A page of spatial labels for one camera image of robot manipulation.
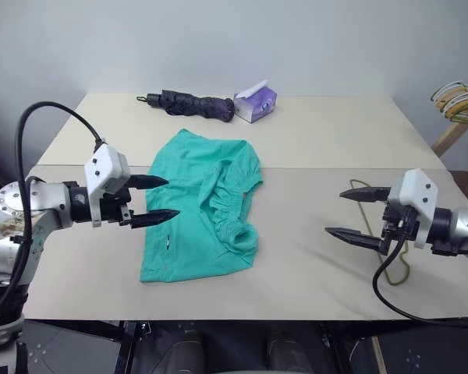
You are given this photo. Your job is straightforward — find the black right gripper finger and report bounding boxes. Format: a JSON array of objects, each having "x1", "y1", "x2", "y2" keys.
[
  {"x1": 324, "y1": 227, "x2": 388, "y2": 254},
  {"x1": 339, "y1": 186, "x2": 392, "y2": 204}
]

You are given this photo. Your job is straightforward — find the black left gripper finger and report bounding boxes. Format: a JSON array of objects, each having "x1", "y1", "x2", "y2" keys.
[
  {"x1": 130, "y1": 209, "x2": 181, "y2": 229},
  {"x1": 126, "y1": 175, "x2": 170, "y2": 191}
]

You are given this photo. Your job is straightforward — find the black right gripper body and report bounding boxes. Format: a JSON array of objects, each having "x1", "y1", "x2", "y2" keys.
[{"x1": 380, "y1": 202, "x2": 419, "y2": 256}]

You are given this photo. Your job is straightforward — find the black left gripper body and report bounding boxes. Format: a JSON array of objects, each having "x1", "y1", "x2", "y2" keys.
[{"x1": 100, "y1": 185, "x2": 137, "y2": 228}]

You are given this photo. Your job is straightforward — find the green fabric shorts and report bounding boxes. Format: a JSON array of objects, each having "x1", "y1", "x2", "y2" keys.
[{"x1": 139, "y1": 128, "x2": 264, "y2": 284}]

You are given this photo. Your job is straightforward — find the wooden hanger rack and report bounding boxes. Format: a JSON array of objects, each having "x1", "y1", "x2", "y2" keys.
[{"x1": 431, "y1": 115, "x2": 468, "y2": 159}]

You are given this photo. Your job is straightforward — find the black folded umbrella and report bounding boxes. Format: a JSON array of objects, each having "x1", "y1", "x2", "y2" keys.
[{"x1": 136, "y1": 89, "x2": 236, "y2": 123}]

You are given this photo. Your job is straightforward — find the light wooden slat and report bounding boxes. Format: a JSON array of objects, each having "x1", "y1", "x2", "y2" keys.
[{"x1": 369, "y1": 335, "x2": 388, "y2": 374}]

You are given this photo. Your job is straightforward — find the purple tissue box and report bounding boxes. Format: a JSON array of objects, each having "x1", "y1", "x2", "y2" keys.
[{"x1": 232, "y1": 79, "x2": 278, "y2": 125}]

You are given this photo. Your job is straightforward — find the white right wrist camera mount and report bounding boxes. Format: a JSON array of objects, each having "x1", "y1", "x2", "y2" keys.
[{"x1": 386, "y1": 168, "x2": 440, "y2": 249}]

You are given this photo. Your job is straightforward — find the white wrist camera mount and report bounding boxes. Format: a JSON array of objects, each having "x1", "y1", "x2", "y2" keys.
[
  {"x1": 83, "y1": 144, "x2": 130, "y2": 228},
  {"x1": 386, "y1": 168, "x2": 440, "y2": 249}
]

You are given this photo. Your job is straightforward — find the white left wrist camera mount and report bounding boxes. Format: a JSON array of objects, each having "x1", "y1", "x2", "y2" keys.
[{"x1": 83, "y1": 144, "x2": 130, "y2": 228}]

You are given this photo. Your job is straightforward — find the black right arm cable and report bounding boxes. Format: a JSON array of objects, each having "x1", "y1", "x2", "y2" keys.
[{"x1": 371, "y1": 217, "x2": 468, "y2": 323}]

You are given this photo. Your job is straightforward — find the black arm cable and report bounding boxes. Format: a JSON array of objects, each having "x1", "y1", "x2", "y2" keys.
[
  {"x1": 0, "y1": 101, "x2": 108, "y2": 332},
  {"x1": 371, "y1": 217, "x2": 468, "y2": 323}
]

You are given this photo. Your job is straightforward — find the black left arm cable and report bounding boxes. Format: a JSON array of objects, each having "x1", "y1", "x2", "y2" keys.
[{"x1": 0, "y1": 101, "x2": 108, "y2": 332}]

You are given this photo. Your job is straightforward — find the white wire hanger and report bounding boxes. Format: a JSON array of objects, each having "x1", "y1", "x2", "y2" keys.
[{"x1": 431, "y1": 76, "x2": 468, "y2": 104}]

